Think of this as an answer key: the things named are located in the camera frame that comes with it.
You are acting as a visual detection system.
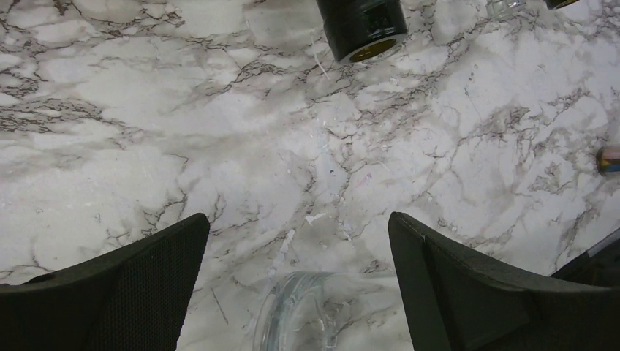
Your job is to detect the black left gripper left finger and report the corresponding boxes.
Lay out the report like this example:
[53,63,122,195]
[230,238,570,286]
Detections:
[1,213,210,350]

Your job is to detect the black mounting rail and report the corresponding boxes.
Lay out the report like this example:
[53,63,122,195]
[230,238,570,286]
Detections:
[551,229,619,287]

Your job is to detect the dark green wine bottle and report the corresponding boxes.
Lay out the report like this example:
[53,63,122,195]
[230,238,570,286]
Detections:
[316,0,408,64]

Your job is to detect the pink capped bottle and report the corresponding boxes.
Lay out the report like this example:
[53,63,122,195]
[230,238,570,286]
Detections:
[595,145,620,176]

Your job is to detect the green wine bottle silver neck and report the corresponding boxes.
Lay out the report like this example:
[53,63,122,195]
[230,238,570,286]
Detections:
[545,0,578,10]

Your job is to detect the clear round jug dark liquid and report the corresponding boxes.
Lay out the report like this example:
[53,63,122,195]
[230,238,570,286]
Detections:
[252,271,403,351]

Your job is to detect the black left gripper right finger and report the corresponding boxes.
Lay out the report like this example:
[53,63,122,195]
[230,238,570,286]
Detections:
[388,212,619,350]

